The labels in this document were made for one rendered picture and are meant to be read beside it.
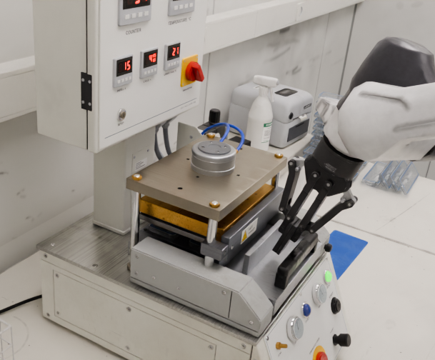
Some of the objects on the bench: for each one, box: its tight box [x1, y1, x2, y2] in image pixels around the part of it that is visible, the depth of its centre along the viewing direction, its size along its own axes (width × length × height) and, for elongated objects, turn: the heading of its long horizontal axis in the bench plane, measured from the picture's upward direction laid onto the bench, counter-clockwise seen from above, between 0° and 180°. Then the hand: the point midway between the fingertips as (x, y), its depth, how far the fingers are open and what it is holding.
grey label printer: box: [228, 81, 313, 148], centre depth 206 cm, size 25×20×17 cm
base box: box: [40, 250, 350, 360], centre depth 117 cm, size 54×38×17 cm
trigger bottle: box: [245, 75, 279, 151], centre depth 191 cm, size 9×8×25 cm
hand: (287, 236), depth 102 cm, fingers closed
